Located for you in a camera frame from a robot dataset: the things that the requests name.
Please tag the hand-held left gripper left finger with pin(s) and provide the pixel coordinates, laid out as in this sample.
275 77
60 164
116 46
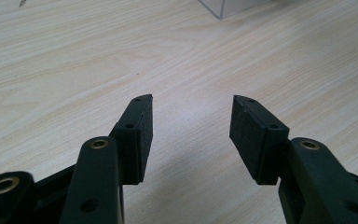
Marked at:
135 140

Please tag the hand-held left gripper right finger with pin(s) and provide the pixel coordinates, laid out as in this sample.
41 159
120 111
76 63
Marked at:
254 140

